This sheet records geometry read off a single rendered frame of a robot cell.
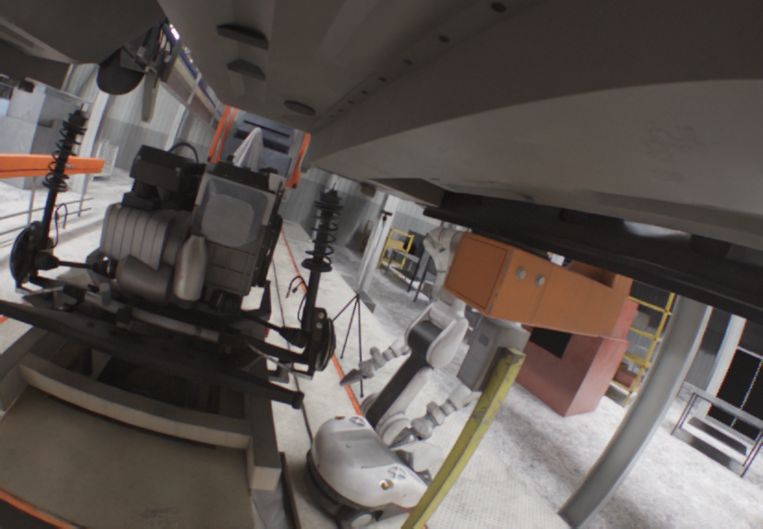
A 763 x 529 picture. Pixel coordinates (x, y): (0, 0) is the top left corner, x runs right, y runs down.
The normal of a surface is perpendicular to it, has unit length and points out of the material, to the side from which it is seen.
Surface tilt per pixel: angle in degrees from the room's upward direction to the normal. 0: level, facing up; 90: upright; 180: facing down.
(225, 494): 0
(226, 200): 90
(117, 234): 90
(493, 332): 90
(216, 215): 90
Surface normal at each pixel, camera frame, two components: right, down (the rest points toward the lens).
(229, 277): 0.35, 0.20
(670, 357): -0.88, -0.27
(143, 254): 0.12, 0.12
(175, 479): 0.32, -0.94
